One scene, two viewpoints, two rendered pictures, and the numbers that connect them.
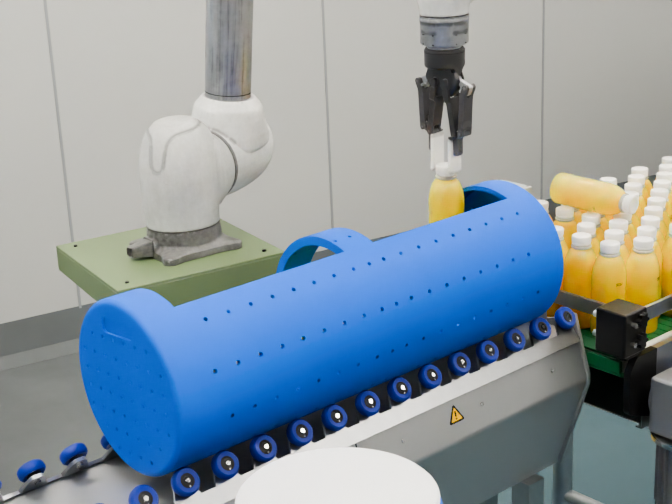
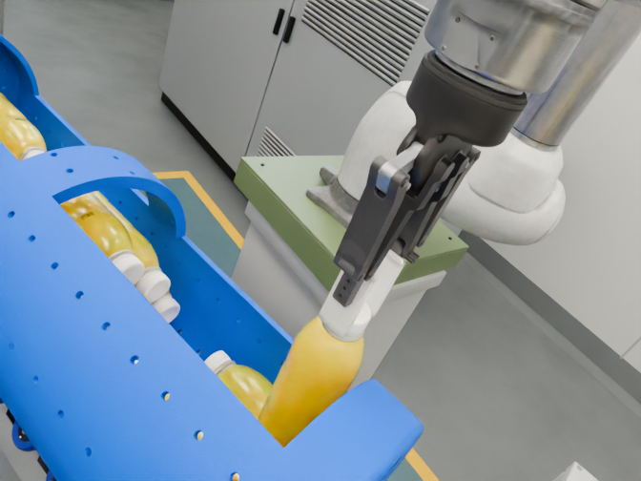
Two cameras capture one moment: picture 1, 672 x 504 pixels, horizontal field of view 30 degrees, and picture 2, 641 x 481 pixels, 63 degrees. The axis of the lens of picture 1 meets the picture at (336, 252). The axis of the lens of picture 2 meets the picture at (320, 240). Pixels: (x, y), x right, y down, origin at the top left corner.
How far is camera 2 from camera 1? 2.19 m
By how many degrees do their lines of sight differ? 61
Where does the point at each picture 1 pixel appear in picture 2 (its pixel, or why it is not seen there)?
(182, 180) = (361, 135)
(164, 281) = (265, 184)
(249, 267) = (319, 249)
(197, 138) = (403, 110)
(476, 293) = (37, 424)
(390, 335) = not seen: outside the picture
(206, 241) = (345, 208)
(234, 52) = not seen: hidden behind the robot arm
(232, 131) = not seen: hidden behind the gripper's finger
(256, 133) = (500, 183)
